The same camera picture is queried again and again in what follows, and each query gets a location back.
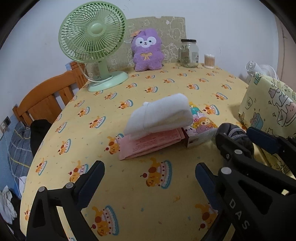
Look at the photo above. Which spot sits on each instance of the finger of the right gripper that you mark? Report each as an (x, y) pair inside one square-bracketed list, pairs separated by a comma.
[(284, 147), (235, 154)]

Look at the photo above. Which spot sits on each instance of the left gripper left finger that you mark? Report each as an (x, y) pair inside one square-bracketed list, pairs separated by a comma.
[(44, 221)]

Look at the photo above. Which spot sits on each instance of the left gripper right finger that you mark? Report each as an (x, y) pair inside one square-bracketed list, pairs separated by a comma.
[(207, 181)]

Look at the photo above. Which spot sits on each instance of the grey fuzzy socks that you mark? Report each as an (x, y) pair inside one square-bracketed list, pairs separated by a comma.
[(236, 134)]

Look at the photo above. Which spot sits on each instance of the white towel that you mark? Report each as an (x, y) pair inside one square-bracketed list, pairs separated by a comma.
[(165, 114)]

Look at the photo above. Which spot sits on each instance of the pink packet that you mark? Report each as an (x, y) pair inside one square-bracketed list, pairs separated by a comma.
[(153, 142)]

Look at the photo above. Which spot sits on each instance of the white cloth on floor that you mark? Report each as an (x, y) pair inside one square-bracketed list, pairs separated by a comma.
[(7, 210)]

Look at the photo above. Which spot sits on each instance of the patterned fabric storage box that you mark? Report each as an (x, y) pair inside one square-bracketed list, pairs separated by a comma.
[(269, 105)]

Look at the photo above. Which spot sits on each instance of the blue plaid bedding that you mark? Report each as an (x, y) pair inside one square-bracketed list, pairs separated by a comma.
[(19, 154)]

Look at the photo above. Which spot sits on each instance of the yellow cake-pattern tablecloth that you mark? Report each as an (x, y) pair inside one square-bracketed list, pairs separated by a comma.
[(152, 197)]

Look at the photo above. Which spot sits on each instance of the white standing fan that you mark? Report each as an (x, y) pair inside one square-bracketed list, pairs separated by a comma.
[(252, 67)]

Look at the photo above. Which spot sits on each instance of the black clothing on chair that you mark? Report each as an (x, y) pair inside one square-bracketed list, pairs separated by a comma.
[(39, 129)]

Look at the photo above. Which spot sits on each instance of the cotton swab container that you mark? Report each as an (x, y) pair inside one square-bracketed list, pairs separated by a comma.
[(209, 61)]

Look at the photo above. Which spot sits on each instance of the beige door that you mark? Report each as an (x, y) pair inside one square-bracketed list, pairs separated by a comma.
[(286, 55)]

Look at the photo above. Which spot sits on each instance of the glass jar with lid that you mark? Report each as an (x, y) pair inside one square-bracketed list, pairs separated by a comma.
[(188, 53)]

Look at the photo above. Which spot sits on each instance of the wooden chair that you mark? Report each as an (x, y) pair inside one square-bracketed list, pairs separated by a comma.
[(40, 102)]

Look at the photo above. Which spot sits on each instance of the patterned cardboard backboard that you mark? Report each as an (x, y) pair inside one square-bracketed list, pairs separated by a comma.
[(171, 29)]

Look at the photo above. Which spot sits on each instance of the purple plush toy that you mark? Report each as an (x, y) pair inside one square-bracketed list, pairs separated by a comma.
[(146, 47)]

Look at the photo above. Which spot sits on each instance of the green desk fan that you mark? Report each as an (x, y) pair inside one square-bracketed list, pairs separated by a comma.
[(91, 33)]

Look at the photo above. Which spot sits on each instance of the wall power outlet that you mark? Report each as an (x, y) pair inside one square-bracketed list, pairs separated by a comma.
[(4, 125)]

